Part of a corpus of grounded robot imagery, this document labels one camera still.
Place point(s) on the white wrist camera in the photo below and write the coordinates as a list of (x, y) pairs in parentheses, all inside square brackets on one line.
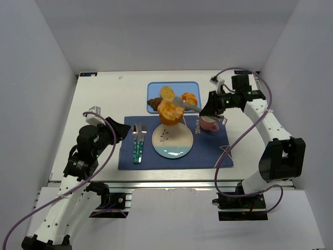
[(218, 82), (92, 119)]

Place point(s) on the knife with teal handle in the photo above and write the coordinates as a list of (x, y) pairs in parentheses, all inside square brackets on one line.
[(139, 127)]

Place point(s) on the white orange croissant roll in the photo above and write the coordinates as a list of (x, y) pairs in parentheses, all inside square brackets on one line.
[(189, 98)]

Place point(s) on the metal serving tongs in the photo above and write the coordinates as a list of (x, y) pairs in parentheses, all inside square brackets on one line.
[(177, 101)]

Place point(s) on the spoon with teal handle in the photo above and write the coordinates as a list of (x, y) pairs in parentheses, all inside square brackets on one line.
[(135, 134)]

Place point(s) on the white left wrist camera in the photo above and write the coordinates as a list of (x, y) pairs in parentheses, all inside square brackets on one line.
[(92, 119)]

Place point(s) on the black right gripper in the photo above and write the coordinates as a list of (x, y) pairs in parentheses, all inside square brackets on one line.
[(213, 101)]

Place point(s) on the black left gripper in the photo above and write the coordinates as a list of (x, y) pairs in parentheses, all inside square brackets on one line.
[(112, 129)]

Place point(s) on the round sliced bread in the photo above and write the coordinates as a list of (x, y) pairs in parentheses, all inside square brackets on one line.
[(167, 92)]

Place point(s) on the pink ceramic mug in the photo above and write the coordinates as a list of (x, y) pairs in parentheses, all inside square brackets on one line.
[(208, 124)]

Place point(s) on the light blue tray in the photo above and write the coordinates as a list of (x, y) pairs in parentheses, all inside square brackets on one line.
[(179, 88)]

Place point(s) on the brown chocolate bread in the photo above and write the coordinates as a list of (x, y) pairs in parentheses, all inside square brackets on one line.
[(154, 103)]

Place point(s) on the white plate with leaf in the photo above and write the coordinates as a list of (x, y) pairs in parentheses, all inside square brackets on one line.
[(172, 141)]

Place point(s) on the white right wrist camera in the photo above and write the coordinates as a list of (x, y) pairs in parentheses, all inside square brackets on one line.
[(218, 82)]

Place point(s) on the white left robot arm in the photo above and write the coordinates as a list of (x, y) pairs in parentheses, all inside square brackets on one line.
[(78, 197)]

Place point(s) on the fork with teal handle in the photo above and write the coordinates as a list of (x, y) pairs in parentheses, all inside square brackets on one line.
[(141, 143)]

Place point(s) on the orange sugared muffin bread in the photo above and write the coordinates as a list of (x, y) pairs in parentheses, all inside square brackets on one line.
[(169, 114)]

